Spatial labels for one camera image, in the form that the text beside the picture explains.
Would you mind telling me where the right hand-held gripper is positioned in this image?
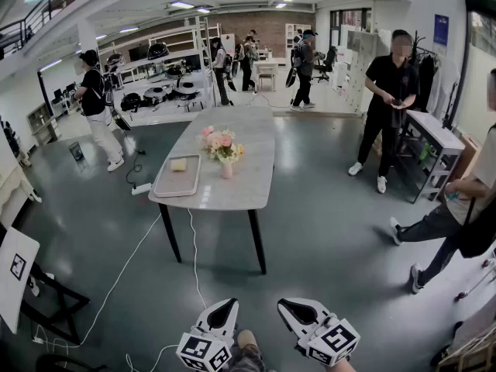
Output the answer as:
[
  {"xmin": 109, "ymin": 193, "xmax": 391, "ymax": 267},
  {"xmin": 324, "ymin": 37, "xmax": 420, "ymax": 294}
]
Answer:
[{"xmin": 277, "ymin": 298, "xmax": 361, "ymax": 367}]

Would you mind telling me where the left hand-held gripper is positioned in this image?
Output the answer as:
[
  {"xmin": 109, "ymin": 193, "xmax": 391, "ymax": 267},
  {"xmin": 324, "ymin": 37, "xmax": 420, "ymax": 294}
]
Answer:
[{"xmin": 176, "ymin": 298, "xmax": 239, "ymax": 372}]

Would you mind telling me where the bunch of pink artificial flowers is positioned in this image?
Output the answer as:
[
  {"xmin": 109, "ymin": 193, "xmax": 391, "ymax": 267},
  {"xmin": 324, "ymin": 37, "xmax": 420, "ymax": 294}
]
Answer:
[{"xmin": 198, "ymin": 125, "xmax": 241, "ymax": 166}]

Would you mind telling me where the person's right forearm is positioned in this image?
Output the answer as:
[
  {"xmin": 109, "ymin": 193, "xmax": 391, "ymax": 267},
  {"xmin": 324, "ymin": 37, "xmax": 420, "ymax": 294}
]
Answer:
[{"xmin": 329, "ymin": 356, "xmax": 360, "ymax": 372}]

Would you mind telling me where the person's tan shoe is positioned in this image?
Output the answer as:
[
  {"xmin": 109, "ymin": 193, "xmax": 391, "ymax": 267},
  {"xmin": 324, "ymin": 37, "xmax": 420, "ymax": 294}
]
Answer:
[{"xmin": 236, "ymin": 329, "xmax": 260, "ymax": 351}]

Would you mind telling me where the person's camouflage trouser leg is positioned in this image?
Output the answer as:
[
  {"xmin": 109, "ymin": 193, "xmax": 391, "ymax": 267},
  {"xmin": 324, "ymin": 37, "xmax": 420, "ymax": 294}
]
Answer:
[{"xmin": 228, "ymin": 343, "xmax": 269, "ymax": 372}]

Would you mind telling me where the white rectangular tray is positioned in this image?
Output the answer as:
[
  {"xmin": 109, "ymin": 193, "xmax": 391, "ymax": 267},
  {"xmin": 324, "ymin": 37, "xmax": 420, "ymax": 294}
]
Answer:
[{"xmin": 153, "ymin": 153, "xmax": 202, "ymax": 198}]

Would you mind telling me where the grey marble table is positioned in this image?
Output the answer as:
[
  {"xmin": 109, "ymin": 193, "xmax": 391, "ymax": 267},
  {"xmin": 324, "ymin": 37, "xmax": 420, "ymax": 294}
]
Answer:
[{"xmin": 148, "ymin": 105, "xmax": 277, "ymax": 275}]

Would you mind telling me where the white dressing table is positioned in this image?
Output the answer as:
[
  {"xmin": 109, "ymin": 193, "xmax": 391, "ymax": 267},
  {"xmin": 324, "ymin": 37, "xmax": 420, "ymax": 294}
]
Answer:
[{"xmin": 0, "ymin": 160, "xmax": 43, "ymax": 228}]

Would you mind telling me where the white chair grey seat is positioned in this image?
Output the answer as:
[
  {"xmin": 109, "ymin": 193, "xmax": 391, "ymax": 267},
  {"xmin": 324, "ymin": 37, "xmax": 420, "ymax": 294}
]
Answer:
[{"xmin": 257, "ymin": 71, "xmax": 277, "ymax": 91}]

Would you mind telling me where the white locker cabinet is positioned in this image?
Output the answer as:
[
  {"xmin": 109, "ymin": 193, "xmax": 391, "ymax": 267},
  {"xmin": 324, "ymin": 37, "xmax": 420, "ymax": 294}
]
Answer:
[{"xmin": 332, "ymin": 28, "xmax": 388, "ymax": 115}]

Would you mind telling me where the small white table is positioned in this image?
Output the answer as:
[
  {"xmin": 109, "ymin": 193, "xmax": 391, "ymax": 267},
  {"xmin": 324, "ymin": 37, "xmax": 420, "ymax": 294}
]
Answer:
[{"xmin": 252, "ymin": 58, "xmax": 281, "ymax": 91}]

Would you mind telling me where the black office chair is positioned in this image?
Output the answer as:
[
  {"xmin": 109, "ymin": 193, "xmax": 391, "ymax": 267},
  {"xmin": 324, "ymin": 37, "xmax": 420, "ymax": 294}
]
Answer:
[{"xmin": 312, "ymin": 46, "xmax": 338, "ymax": 84}]

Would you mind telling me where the low white glass-door cabinet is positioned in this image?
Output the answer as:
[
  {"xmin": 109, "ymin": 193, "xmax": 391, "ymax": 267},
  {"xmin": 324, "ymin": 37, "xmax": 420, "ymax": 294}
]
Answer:
[{"xmin": 26, "ymin": 102, "xmax": 63, "ymax": 146}]

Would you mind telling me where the white shelving rack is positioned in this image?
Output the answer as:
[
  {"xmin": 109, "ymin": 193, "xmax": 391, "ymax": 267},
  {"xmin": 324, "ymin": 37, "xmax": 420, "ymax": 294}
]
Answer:
[{"xmin": 98, "ymin": 15, "xmax": 219, "ymax": 128}]

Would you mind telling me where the black coat rack with clothes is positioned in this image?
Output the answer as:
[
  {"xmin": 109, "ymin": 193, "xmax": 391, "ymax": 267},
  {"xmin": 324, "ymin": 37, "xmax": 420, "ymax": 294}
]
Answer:
[{"xmin": 410, "ymin": 30, "xmax": 460, "ymax": 119}]

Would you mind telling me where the group of black round machines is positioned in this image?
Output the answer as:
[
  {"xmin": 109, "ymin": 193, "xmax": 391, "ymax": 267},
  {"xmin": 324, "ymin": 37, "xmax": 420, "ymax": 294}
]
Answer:
[{"xmin": 105, "ymin": 41, "xmax": 203, "ymax": 114}]

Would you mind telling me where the tall white open cabinet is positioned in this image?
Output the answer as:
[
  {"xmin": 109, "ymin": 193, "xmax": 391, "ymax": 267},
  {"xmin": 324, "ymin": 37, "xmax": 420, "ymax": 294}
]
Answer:
[{"xmin": 284, "ymin": 23, "xmax": 313, "ymax": 50}]

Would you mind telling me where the black balcony railing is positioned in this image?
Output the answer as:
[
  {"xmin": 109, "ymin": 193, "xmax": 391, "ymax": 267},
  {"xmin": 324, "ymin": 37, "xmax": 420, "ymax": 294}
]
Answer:
[{"xmin": 0, "ymin": 0, "xmax": 98, "ymax": 52}]

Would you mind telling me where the long white cable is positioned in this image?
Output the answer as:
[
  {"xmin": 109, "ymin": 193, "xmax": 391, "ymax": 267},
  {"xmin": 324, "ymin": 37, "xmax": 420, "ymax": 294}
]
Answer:
[
  {"xmin": 34, "ymin": 212, "xmax": 163, "ymax": 349},
  {"xmin": 187, "ymin": 207, "xmax": 208, "ymax": 310}
]

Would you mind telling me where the black power cable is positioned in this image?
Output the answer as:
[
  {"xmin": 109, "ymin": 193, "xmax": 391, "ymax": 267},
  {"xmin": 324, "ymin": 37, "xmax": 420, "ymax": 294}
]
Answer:
[{"xmin": 125, "ymin": 129, "xmax": 147, "ymax": 188}]

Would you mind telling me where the white side table black frame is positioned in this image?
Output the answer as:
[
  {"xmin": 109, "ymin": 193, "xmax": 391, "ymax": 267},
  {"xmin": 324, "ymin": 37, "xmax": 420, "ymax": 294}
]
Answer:
[{"xmin": 0, "ymin": 226, "xmax": 91, "ymax": 345}]

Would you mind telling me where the white desk dark frame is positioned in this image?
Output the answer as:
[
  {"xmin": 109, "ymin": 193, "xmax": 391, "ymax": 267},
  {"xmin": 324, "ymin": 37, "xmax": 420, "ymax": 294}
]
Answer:
[{"xmin": 401, "ymin": 109, "xmax": 466, "ymax": 205}]

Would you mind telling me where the blue wall poster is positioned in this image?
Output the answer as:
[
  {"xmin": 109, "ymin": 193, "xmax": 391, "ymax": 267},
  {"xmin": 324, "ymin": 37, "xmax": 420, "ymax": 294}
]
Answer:
[{"xmin": 433, "ymin": 13, "xmax": 450, "ymax": 47}]

